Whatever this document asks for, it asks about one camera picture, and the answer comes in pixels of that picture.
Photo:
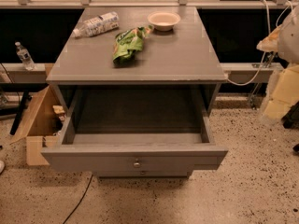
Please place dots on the green chip bag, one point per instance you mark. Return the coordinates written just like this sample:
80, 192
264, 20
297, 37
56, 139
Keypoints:
128, 43

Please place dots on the white paper bowl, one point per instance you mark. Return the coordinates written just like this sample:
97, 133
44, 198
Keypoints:
163, 21

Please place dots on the black table leg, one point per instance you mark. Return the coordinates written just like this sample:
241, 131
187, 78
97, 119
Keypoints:
17, 120

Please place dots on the small upright water bottle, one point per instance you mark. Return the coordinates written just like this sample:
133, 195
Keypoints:
25, 57

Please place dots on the metal stand pole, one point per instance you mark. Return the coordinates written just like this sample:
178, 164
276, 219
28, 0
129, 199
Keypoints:
264, 71

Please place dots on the grey top drawer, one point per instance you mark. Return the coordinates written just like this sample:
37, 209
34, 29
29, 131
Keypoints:
164, 128

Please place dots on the grey drawer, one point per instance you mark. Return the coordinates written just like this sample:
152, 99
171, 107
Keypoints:
164, 128
117, 174

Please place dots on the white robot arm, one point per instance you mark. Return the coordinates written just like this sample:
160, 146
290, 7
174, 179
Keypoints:
283, 86

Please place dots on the white gripper padding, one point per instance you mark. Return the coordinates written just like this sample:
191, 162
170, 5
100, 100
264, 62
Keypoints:
290, 42

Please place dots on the grey lower drawer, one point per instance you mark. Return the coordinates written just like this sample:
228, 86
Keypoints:
117, 174

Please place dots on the grey drawer cabinet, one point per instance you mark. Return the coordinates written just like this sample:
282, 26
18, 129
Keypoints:
181, 57

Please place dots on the open cardboard box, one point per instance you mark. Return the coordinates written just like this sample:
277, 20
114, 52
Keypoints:
39, 126

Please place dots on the clear plastic bottle lying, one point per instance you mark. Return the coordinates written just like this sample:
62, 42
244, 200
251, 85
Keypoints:
97, 25

